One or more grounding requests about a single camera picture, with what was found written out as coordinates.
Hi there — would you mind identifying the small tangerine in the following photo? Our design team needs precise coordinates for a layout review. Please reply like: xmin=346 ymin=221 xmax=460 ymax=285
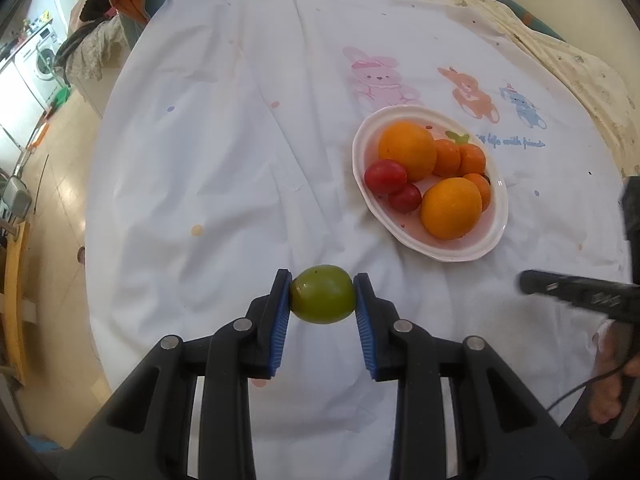
xmin=464 ymin=174 xmax=492 ymax=210
xmin=433 ymin=139 xmax=461 ymax=178
xmin=458 ymin=143 xmax=486 ymax=177

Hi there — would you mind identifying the large oval orange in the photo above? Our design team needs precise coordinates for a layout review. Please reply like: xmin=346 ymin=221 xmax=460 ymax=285
xmin=420 ymin=178 xmax=483 ymax=240

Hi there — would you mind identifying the green round fruit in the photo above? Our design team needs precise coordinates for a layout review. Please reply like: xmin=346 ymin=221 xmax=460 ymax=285
xmin=290 ymin=264 xmax=357 ymax=324

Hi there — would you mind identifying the red cherry tomato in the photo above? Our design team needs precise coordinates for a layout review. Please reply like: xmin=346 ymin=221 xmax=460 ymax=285
xmin=387 ymin=183 xmax=422 ymax=214
xmin=363 ymin=159 xmax=408 ymax=195

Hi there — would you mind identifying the person's right hand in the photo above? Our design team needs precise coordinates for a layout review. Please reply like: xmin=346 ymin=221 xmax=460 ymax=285
xmin=588 ymin=323 xmax=639 ymax=425

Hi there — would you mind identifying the small tangerine in plate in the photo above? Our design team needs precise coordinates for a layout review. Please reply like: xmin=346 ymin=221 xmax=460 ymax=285
xmin=433 ymin=139 xmax=461 ymax=178

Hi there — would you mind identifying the pink strawberry ceramic plate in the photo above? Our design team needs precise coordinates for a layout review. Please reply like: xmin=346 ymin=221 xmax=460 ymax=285
xmin=351 ymin=104 xmax=510 ymax=264

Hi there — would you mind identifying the large orange in plate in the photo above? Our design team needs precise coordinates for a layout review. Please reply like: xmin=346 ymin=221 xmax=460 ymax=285
xmin=378 ymin=120 xmax=437 ymax=182

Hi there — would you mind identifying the yellow wooden chair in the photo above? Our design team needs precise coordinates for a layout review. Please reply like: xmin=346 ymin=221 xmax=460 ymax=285
xmin=1 ymin=221 xmax=30 ymax=386

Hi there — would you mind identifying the grey metal stool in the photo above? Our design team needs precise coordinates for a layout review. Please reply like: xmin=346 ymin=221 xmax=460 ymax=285
xmin=1 ymin=176 xmax=32 ymax=236

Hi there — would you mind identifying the white cartoon bear sheet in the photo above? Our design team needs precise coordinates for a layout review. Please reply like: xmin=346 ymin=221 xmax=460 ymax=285
xmin=86 ymin=0 xmax=627 ymax=403

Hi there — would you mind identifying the pile of dark clothes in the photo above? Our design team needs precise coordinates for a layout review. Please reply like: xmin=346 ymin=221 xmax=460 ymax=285
xmin=54 ymin=0 xmax=126 ymax=86

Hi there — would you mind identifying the white washing machine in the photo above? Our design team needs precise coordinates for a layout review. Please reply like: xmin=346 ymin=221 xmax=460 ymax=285
xmin=14 ymin=21 xmax=65 ymax=108

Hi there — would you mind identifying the black cable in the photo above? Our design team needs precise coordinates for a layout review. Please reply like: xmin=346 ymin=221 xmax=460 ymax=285
xmin=544 ymin=358 xmax=632 ymax=413

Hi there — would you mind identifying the teal cushion by wall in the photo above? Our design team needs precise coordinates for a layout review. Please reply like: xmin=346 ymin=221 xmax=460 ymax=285
xmin=495 ymin=0 xmax=563 ymax=41

